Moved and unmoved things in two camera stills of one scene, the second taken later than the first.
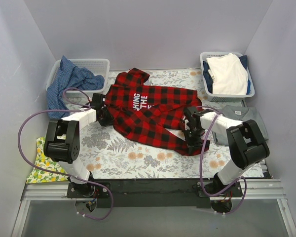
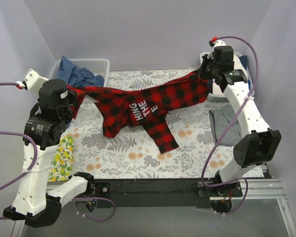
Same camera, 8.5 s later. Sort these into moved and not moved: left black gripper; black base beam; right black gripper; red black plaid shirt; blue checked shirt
Moved: red black plaid shirt; right black gripper; left black gripper
Not moved: black base beam; blue checked shirt
